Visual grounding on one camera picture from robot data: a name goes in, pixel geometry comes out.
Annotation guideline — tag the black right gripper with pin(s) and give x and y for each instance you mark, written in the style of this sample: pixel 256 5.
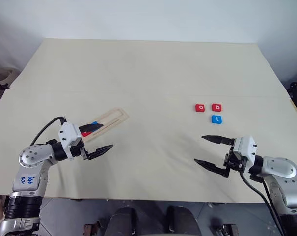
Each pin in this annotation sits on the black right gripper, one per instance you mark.
pixel 233 163

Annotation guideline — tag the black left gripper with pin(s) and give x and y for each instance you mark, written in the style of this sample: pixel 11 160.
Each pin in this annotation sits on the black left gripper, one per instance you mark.
pixel 77 151

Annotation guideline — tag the red letter tile r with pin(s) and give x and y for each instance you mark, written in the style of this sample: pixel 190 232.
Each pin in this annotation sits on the red letter tile r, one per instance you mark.
pixel 85 134

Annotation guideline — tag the wooden letter tray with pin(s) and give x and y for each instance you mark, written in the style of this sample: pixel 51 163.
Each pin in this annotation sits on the wooden letter tray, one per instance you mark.
pixel 114 115

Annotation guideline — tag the blue letter tile t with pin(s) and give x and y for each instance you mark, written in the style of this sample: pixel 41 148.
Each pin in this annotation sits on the blue letter tile t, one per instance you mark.
pixel 216 119

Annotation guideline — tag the red letter tile b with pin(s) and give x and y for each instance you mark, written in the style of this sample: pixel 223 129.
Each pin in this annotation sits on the red letter tile b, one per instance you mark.
pixel 217 107

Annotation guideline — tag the red letter tile o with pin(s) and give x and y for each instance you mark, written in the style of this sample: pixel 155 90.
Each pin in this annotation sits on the red letter tile o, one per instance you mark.
pixel 200 108

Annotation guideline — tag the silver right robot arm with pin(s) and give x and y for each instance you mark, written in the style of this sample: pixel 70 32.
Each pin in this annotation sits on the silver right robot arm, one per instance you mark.
pixel 280 169

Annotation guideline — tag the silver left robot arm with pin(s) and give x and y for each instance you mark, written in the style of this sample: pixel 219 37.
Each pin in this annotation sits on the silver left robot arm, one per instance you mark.
pixel 30 157

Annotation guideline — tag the dark rounded shape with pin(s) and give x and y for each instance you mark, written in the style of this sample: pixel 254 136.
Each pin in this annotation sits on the dark rounded shape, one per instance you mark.
pixel 180 221
pixel 123 221

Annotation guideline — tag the small dark floor object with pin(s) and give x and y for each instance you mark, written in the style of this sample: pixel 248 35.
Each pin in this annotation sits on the small dark floor object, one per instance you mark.
pixel 225 229

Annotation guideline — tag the small brown floor object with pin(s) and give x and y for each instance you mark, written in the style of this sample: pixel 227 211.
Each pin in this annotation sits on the small brown floor object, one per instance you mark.
pixel 91 227

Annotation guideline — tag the black equipment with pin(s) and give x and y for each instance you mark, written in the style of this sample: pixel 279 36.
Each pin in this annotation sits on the black equipment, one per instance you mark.
pixel 296 93

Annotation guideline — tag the brown round stool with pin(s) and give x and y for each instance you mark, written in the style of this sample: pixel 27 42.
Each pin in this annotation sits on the brown round stool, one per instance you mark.
pixel 6 75

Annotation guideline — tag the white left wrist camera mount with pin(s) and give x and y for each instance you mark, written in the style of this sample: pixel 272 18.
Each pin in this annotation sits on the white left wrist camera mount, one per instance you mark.
pixel 68 135

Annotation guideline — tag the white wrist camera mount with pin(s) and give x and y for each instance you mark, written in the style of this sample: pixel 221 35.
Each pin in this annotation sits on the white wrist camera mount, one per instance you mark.
pixel 68 135
pixel 246 147

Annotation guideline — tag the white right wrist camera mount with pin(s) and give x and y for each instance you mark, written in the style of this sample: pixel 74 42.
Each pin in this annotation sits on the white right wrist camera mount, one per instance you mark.
pixel 246 147

